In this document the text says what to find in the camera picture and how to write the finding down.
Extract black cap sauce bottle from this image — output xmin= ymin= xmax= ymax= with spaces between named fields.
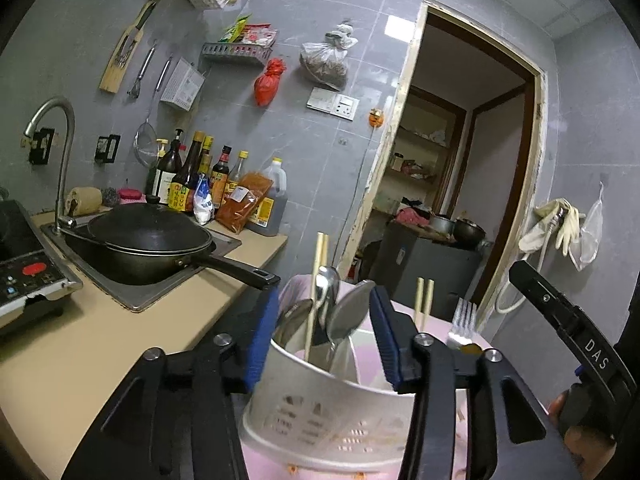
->
xmin=209 ymin=146 xmax=233 ymax=209

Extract white mesh bag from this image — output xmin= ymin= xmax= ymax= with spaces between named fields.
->
xmin=567 ymin=182 xmax=606 ymax=272

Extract cream rubber gloves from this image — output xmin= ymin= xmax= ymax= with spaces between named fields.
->
xmin=519 ymin=198 xmax=587 ymax=256

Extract red cloth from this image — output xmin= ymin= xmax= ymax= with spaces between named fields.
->
xmin=395 ymin=205 xmax=433 ymax=228

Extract chili powder bag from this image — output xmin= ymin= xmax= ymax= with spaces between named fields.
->
xmin=215 ymin=170 xmax=276 ymax=235

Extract white wall socket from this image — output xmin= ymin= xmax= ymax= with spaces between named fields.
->
xmin=334 ymin=94 xmax=359 ymax=121

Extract white salt bag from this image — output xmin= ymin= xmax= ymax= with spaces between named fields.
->
xmin=192 ymin=174 xmax=216 ymax=225

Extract green yellow snack packet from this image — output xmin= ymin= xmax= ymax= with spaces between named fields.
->
xmin=220 ymin=14 xmax=251 ymax=43

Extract wooden knife holder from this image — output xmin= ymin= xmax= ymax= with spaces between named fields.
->
xmin=99 ymin=0 xmax=168 ymax=95

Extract wire mesh strainer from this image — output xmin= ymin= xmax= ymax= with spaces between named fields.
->
xmin=134 ymin=55 xmax=173 ymax=167

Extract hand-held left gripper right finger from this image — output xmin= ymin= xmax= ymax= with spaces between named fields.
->
xmin=367 ymin=285 xmax=568 ymax=480

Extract grey wall shelf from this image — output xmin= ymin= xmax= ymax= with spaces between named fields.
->
xmin=201 ymin=40 xmax=275 ymax=67

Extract dark metal bowl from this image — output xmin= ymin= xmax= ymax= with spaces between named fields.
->
xmin=452 ymin=217 xmax=487 ymax=247

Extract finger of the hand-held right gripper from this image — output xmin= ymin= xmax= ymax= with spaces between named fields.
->
xmin=509 ymin=260 xmax=588 ymax=328

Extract person's right hand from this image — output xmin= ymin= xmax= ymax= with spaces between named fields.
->
xmin=547 ymin=390 xmax=623 ymax=480

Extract red plastic bag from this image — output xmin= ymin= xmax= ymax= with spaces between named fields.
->
xmin=253 ymin=58 xmax=287 ymax=107

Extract white hanging basket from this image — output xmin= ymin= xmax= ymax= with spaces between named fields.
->
xmin=160 ymin=57 xmax=207 ymax=111

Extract red snack packet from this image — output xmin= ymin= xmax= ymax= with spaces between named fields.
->
xmin=242 ymin=23 xmax=278 ymax=47

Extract metal fork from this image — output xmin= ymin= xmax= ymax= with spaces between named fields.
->
xmin=446 ymin=297 xmax=478 ymax=356

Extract loofah sponge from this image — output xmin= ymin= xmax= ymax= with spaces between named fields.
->
xmin=65 ymin=186 xmax=103 ymax=215

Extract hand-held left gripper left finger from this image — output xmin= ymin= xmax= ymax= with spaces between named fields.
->
xmin=61 ymin=285 xmax=281 ymax=480

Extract soy sauce bottle yellow label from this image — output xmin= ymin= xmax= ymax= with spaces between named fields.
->
xmin=168 ymin=131 xmax=207 ymax=212

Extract wooden shelf unit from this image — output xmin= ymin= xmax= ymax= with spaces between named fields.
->
xmin=382 ymin=87 xmax=468 ymax=211

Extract white shower hose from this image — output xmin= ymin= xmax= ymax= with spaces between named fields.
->
xmin=495 ymin=210 xmax=568 ymax=316

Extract beige kitchen counter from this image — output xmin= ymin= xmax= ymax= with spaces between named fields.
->
xmin=0 ymin=207 xmax=290 ymax=480

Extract clear bottle yellow cap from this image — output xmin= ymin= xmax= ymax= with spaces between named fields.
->
xmin=223 ymin=150 xmax=251 ymax=201

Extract cooking oil jug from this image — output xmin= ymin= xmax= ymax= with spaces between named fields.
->
xmin=246 ymin=157 xmax=288 ymax=237

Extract grey cabinet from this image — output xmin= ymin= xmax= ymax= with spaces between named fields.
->
xmin=367 ymin=220 xmax=493 ymax=306

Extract white plastic utensil holder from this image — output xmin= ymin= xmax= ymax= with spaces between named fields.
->
xmin=241 ymin=335 xmax=468 ymax=476

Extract wooden door frame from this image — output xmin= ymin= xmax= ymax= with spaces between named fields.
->
xmin=336 ymin=0 xmax=548 ymax=311

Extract yellow cap dark bottle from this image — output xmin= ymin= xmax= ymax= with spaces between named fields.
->
xmin=197 ymin=135 xmax=216 ymax=181

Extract dark sauce bottle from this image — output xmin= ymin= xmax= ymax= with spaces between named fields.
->
xmin=152 ymin=128 xmax=183 ymax=206

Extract black wok with lid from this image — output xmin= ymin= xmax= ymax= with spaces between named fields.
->
xmin=60 ymin=196 xmax=282 ymax=291

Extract metal faucet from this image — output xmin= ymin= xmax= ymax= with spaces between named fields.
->
xmin=24 ymin=97 xmax=78 ymax=231

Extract induction cooker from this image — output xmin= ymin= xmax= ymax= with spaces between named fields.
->
xmin=0 ymin=200 xmax=83 ymax=338

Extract white wall switch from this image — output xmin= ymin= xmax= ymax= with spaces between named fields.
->
xmin=306 ymin=86 xmax=341 ymax=112

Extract metal peeler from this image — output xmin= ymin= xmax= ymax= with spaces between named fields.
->
xmin=126 ymin=40 xmax=158 ymax=100

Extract clear bag of dried goods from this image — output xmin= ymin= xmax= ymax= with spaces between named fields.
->
xmin=300 ymin=22 xmax=360 ymax=88

